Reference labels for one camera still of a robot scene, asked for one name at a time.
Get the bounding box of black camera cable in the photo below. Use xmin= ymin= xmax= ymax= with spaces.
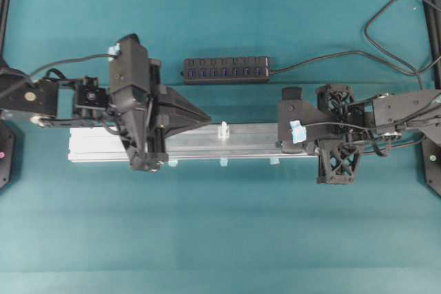
xmin=27 ymin=53 xmax=116 ymax=81
xmin=296 ymin=114 xmax=441 ymax=157

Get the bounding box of black left camera cable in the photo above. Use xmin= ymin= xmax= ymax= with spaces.
xmin=27 ymin=53 xmax=116 ymax=81

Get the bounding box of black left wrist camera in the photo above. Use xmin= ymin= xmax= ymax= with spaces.
xmin=110 ymin=34 xmax=150 ymax=171

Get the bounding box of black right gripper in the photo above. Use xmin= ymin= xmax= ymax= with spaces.
xmin=316 ymin=85 xmax=371 ymax=185

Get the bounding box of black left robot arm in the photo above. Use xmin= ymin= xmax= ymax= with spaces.
xmin=1 ymin=56 xmax=212 ymax=172

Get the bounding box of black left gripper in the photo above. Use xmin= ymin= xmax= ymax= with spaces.
xmin=146 ymin=59 xmax=211 ymax=172

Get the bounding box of aluminium extrusion rail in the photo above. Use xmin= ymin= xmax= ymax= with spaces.
xmin=68 ymin=122 xmax=308 ymax=167

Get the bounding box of black USB hub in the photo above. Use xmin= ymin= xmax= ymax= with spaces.
xmin=182 ymin=56 xmax=271 ymax=85

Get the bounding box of black USB cable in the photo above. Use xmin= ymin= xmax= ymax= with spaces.
xmin=268 ymin=0 xmax=441 ymax=92

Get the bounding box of black right camera cable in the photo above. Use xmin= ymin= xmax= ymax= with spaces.
xmin=296 ymin=114 xmax=441 ymax=157

